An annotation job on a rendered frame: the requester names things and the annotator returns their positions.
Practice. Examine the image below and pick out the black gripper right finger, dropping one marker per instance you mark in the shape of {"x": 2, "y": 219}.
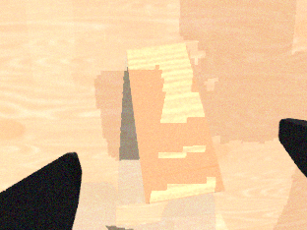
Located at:
{"x": 292, "y": 134}

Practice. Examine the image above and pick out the light wooden triangular block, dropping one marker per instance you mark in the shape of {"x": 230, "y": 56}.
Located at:
{"x": 177, "y": 151}

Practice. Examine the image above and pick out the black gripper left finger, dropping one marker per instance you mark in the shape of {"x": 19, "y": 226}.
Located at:
{"x": 47, "y": 199}

